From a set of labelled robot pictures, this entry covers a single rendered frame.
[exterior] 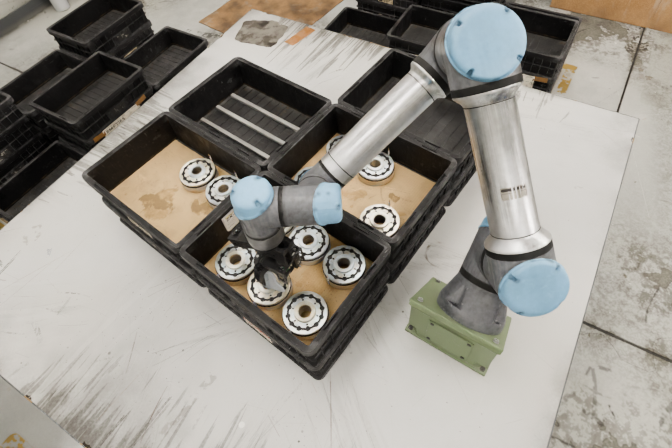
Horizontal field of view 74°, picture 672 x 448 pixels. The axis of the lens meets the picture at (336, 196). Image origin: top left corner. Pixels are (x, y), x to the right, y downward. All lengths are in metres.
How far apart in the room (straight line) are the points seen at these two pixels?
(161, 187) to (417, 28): 1.68
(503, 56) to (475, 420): 0.77
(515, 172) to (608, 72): 2.39
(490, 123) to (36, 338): 1.23
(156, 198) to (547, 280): 1.00
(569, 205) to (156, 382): 1.21
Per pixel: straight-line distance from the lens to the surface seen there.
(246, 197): 0.78
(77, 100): 2.42
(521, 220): 0.82
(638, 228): 2.43
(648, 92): 3.11
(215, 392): 1.19
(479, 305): 1.00
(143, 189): 1.39
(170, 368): 1.25
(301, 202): 0.78
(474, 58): 0.74
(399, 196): 1.21
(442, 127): 1.39
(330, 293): 1.07
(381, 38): 2.69
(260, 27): 2.07
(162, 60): 2.65
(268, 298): 1.05
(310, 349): 0.93
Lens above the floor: 1.81
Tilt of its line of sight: 54 degrees down
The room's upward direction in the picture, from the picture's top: 7 degrees counter-clockwise
